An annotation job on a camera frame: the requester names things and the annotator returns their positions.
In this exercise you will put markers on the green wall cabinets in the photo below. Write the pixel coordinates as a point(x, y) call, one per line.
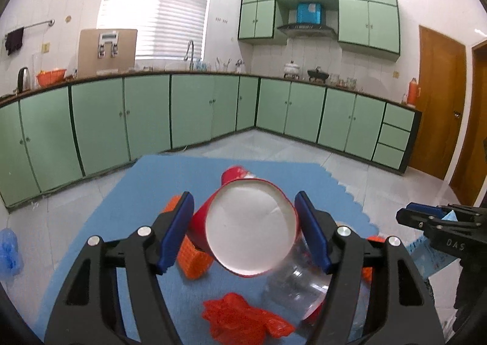
point(354, 21)

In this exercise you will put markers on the black cooking pot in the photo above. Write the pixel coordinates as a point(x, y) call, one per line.
point(317, 75)

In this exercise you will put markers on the orange plastic basket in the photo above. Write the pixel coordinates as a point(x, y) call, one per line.
point(194, 258)

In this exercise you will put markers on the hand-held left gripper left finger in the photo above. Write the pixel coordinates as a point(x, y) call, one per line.
point(178, 233)

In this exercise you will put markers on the blue plastic bag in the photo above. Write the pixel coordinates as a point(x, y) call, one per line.
point(9, 250)

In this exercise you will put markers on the orange plastic basin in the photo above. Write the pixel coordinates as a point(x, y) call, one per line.
point(50, 78)

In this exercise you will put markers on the brown wooden door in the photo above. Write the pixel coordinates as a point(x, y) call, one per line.
point(477, 120)
point(437, 101)

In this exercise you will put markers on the row of glass jars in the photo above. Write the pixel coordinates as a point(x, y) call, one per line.
point(342, 81)

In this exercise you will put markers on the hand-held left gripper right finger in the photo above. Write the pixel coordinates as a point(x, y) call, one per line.
point(312, 233)

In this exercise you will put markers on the metal towel rail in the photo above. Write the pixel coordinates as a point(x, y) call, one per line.
point(38, 24)

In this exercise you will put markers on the dark hanging towel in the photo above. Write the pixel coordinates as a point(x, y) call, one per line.
point(14, 42)

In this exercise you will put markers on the white lidded pot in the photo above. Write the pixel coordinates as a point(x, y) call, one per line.
point(291, 69)

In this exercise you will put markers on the red plastic bag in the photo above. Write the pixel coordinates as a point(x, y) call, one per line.
point(236, 315)

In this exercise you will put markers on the range hood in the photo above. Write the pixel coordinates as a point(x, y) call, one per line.
point(304, 28)

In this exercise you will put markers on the green base cabinet run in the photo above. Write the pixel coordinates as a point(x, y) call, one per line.
point(99, 120)
point(304, 109)

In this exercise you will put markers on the steel electric kettle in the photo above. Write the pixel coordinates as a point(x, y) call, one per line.
point(24, 80)

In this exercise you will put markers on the light blue paper piece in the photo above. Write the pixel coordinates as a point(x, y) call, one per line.
point(426, 258)

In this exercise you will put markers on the brown cardboard box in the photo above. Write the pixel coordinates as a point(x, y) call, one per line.
point(88, 58)

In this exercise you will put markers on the red paper cup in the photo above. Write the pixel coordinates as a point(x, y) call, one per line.
point(251, 227)

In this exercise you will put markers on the red drink can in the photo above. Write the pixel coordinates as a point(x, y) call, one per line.
point(234, 174)

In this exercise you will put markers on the clear plastic bottle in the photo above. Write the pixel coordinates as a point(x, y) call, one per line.
point(293, 284)

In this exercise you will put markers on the white window blind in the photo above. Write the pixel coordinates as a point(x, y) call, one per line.
point(152, 6)

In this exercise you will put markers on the steel kitchen faucet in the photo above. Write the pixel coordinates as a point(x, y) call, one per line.
point(189, 49)

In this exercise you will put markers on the blue foam mat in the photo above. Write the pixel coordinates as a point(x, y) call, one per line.
point(152, 177)

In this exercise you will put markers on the red thermos flask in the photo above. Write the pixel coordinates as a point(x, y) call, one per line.
point(412, 93)

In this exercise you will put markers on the blue box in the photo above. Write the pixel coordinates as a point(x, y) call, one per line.
point(310, 13)

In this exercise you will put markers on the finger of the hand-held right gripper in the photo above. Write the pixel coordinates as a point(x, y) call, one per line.
point(416, 218)
point(422, 208)

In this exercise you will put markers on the yellow wall socket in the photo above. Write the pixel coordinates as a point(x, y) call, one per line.
point(45, 48)

